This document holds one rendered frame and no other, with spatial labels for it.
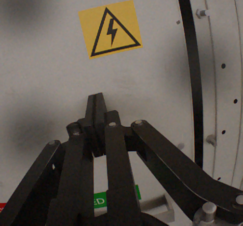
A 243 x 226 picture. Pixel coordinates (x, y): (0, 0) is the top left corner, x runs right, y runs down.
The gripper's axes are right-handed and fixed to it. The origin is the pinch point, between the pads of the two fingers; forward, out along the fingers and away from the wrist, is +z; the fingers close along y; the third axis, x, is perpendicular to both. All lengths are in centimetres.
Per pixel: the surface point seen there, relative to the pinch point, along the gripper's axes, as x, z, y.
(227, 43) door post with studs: 3.2, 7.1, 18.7
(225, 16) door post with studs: 7.0, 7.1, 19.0
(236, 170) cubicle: -21.7, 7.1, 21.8
